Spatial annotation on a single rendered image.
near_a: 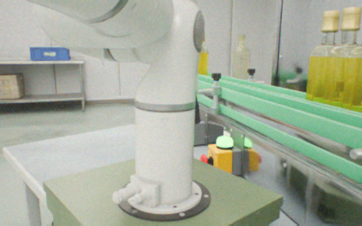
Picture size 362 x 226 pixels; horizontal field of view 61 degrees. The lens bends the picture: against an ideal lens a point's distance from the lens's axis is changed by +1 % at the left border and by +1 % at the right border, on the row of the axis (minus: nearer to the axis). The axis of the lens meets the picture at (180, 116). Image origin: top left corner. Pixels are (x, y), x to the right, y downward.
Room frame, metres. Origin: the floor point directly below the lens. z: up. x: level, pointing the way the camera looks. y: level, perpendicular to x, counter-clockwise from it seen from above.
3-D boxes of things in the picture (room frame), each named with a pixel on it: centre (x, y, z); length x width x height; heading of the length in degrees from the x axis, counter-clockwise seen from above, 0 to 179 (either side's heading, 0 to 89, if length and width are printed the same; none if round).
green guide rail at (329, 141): (1.25, -0.05, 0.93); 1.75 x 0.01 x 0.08; 15
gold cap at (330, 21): (0.72, -0.33, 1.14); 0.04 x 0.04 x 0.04
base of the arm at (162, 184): (0.46, 0.04, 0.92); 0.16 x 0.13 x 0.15; 141
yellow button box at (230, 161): (0.78, -0.12, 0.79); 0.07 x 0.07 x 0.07; 15
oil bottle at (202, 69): (1.55, -0.10, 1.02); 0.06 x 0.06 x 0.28; 15
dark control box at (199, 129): (1.05, -0.04, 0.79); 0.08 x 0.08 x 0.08; 15
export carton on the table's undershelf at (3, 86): (5.23, 3.04, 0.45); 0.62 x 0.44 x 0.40; 100
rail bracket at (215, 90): (0.95, -0.09, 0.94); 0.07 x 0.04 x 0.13; 105
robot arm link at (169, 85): (0.48, 0.03, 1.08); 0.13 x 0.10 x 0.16; 73
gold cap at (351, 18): (0.66, -0.35, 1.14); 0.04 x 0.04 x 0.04
